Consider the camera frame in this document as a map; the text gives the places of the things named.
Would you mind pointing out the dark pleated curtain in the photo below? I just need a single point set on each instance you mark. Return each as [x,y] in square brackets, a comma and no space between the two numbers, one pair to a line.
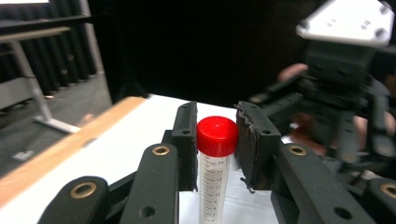
[62,59]

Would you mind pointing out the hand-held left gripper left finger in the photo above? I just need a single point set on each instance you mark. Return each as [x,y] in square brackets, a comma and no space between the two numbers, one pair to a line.
[186,146]

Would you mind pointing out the black curtain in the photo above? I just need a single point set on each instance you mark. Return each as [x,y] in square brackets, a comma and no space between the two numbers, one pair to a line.
[186,46]

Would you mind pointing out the white table sheet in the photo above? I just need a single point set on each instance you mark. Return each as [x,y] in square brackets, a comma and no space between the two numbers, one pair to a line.
[109,155]

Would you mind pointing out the red cap test tube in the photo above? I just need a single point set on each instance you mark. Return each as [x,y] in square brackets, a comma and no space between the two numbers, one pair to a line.
[217,137]

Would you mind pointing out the white desk frame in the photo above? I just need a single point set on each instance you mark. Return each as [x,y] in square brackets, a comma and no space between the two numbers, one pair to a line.
[31,93]

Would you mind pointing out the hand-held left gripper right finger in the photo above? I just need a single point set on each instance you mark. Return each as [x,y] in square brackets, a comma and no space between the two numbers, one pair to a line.
[258,146]

